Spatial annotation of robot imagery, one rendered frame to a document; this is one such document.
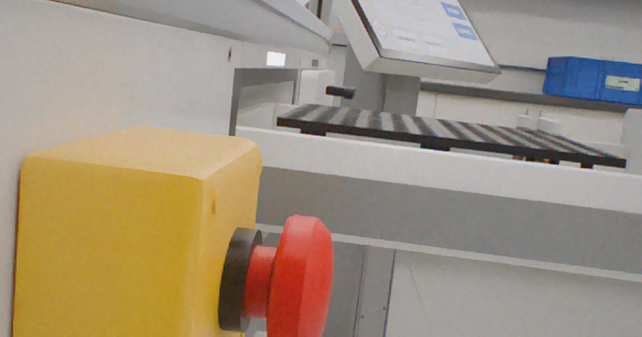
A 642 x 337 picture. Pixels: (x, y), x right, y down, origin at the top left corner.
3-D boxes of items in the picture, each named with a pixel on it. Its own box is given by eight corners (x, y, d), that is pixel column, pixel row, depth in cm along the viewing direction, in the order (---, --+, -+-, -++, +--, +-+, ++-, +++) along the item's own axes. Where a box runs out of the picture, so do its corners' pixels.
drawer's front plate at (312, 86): (327, 144, 97) (335, 71, 96) (306, 176, 69) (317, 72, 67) (315, 142, 97) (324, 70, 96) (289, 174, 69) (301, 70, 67)
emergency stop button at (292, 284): (328, 330, 20) (343, 207, 20) (316, 393, 16) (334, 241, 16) (234, 317, 21) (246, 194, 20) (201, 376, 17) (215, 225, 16)
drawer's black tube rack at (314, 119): (540, 201, 59) (551, 131, 58) (608, 257, 42) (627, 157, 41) (298, 171, 60) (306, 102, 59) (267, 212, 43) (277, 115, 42)
